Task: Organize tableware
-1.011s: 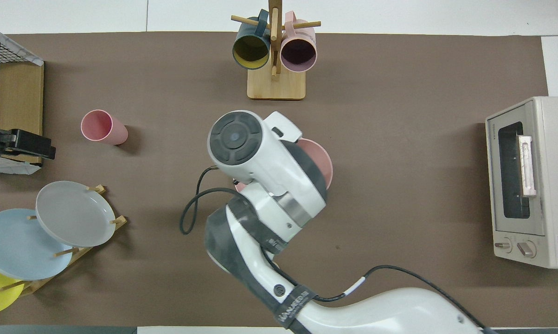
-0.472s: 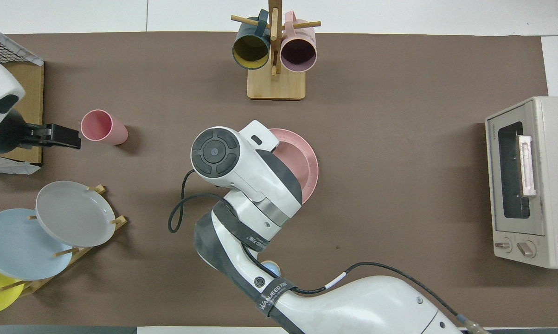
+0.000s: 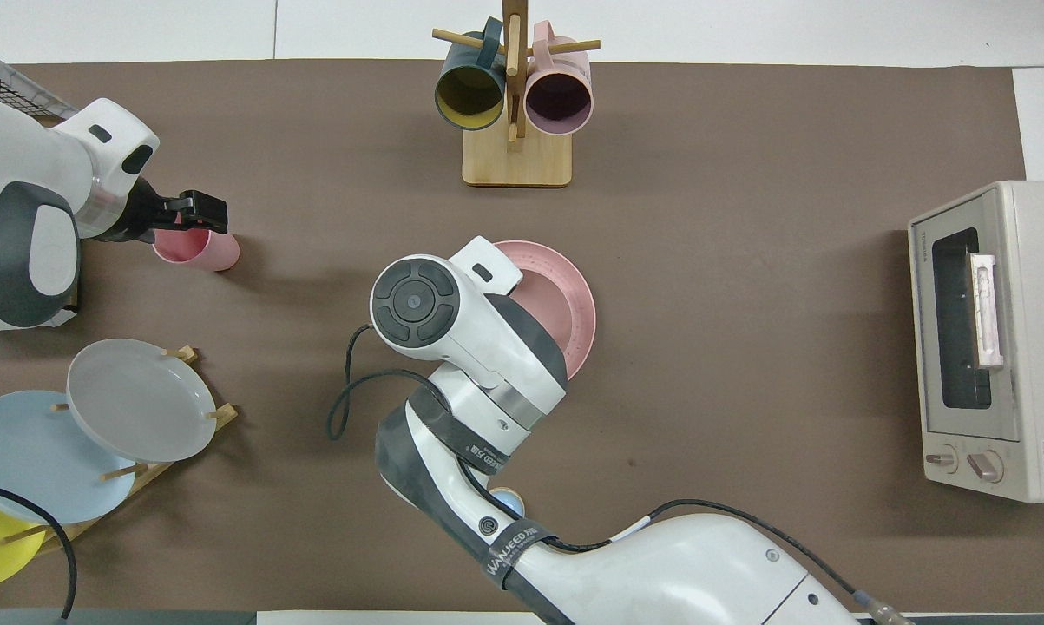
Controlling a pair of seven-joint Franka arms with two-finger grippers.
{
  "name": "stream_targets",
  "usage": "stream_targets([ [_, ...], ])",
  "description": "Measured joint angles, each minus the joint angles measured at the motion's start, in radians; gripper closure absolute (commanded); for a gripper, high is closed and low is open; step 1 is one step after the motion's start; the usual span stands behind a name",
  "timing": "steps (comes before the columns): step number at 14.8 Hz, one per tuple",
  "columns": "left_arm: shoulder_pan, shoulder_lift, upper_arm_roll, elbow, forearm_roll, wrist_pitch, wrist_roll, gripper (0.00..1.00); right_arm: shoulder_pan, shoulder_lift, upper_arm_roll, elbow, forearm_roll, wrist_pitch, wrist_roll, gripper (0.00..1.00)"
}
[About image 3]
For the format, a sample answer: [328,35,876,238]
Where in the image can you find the pink cup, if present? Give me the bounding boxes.
[153,226,241,273]

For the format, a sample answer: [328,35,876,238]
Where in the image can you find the wooden plate rack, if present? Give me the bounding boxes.
[1,345,239,556]

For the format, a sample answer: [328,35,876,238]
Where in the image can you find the pink plate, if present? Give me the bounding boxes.
[491,240,597,383]

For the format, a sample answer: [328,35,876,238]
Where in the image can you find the pink mug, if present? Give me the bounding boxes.
[523,21,594,136]

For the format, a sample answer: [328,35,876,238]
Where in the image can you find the brown table mat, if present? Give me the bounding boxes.
[0,59,1044,614]

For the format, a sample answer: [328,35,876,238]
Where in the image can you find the wooden wire mesh shelf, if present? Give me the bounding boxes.
[0,42,84,315]

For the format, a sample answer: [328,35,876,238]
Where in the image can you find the dark teal mug yellow inside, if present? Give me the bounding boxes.
[435,17,508,132]

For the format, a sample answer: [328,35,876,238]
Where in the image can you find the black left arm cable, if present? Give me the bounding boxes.
[0,477,80,619]

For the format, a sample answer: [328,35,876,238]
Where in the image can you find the grey plate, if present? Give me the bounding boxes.
[66,338,218,464]

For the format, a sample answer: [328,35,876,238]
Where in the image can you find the beige toaster oven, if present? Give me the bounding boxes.
[908,180,1044,503]

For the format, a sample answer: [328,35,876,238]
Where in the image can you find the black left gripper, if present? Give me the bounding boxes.
[105,176,228,242]

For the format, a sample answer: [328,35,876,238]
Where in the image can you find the wooden mug tree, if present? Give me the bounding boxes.
[431,0,601,188]

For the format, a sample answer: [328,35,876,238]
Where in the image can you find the light blue plate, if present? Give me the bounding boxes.
[0,390,138,525]

